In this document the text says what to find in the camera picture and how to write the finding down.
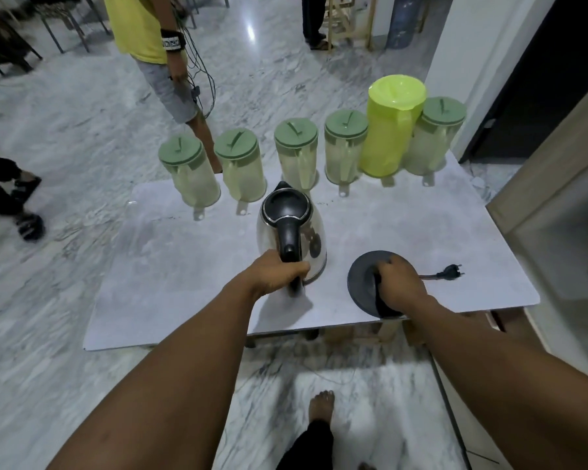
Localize person's right hand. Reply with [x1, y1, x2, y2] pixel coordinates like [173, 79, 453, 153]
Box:
[372, 255, 430, 317]

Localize black wristband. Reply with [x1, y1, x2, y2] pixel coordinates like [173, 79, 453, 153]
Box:
[160, 29, 186, 54]

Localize person's left forearm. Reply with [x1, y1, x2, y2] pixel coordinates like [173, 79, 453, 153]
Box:
[46, 276, 275, 470]

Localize black round kettle base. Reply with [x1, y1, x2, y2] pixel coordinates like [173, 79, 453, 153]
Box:
[347, 250, 413, 319]

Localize blue water jug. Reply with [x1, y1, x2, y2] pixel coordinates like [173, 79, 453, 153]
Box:
[385, 0, 425, 51]

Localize person's right forearm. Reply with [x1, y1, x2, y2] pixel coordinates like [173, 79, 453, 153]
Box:
[405, 294, 588, 470]

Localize steel electric kettle black handle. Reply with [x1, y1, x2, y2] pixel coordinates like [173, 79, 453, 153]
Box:
[256, 181, 328, 295]

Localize wooden rack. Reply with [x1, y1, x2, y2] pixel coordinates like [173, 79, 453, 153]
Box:
[323, 0, 377, 51]

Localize black power cord with plug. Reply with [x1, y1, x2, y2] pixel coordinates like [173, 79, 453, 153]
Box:
[418, 264, 465, 281]

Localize clear pitcher with green lid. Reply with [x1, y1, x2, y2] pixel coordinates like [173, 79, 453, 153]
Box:
[404, 97, 467, 186]
[274, 117, 319, 194]
[214, 128, 268, 216]
[158, 136, 221, 222]
[324, 109, 369, 197]

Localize tall yellow-green plastic pitcher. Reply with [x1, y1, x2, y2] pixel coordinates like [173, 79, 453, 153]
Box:
[359, 74, 427, 180]

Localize person's left hand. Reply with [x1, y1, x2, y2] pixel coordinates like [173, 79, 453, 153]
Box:
[243, 249, 311, 300]

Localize black metal chair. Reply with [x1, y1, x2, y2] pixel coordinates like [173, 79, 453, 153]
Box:
[27, 0, 111, 55]
[0, 8, 44, 77]

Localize dangling black cables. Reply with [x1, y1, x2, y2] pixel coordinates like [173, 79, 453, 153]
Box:
[179, 22, 217, 119]

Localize person's leg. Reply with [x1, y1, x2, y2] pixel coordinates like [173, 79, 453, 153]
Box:
[274, 390, 336, 470]

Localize wooden door panel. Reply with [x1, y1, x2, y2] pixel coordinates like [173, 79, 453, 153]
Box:
[485, 85, 588, 375]

